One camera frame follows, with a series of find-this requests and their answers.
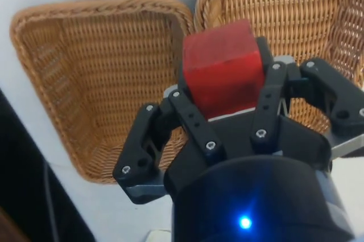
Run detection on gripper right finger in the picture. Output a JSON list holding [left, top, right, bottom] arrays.
[[250, 36, 364, 159]]

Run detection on wicker basket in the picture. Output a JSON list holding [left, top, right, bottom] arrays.
[[194, 0, 364, 135], [9, 0, 195, 188]]

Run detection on red cube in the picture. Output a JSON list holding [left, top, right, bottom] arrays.
[[181, 19, 267, 121]]

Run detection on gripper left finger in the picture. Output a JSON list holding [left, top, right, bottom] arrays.
[[113, 83, 226, 204]]

